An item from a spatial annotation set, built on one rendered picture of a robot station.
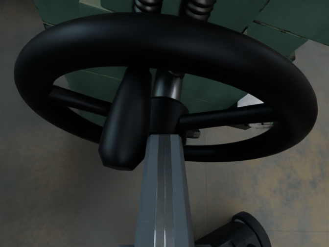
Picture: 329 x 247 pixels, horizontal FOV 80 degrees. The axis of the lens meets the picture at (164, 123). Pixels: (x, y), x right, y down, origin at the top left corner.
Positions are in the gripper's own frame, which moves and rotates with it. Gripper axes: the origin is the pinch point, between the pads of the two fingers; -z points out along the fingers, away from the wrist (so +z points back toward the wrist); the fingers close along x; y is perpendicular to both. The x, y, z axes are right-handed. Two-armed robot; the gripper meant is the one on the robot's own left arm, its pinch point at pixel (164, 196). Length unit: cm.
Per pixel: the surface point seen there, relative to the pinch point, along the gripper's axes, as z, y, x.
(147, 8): -13.8, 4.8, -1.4
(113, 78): -39.0, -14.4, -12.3
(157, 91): -15.4, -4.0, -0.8
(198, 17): -13.5, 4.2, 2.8
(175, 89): -15.7, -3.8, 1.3
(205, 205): -47, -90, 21
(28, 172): -49, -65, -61
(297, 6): -24.8, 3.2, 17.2
